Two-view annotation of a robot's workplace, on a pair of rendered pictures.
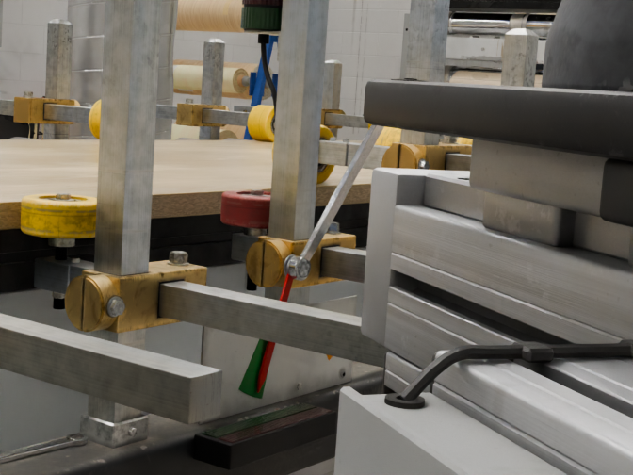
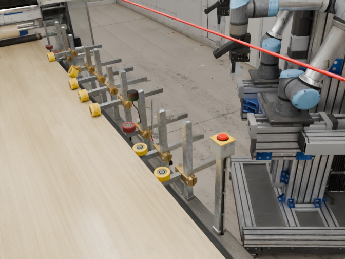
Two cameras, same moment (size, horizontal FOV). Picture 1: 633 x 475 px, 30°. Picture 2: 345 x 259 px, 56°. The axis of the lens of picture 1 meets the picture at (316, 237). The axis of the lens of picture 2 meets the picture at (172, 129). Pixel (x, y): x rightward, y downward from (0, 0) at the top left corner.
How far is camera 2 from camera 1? 1.76 m
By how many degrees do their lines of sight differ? 64
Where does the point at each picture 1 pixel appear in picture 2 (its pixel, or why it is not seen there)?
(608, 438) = (322, 139)
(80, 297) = (167, 157)
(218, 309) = (176, 146)
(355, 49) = not seen: outside the picture
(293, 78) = (143, 105)
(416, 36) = (123, 81)
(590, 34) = (292, 114)
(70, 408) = not seen: hidden behind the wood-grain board
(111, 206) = (165, 143)
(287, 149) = (144, 116)
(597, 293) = (291, 128)
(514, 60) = (110, 72)
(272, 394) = not seen: hidden behind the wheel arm
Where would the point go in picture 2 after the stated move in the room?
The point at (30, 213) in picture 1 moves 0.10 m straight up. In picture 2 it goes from (143, 152) to (141, 136)
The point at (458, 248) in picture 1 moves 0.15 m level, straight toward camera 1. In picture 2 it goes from (270, 129) to (299, 135)
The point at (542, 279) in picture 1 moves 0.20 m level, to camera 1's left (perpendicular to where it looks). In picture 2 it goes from (283, 129) to (278, 149)
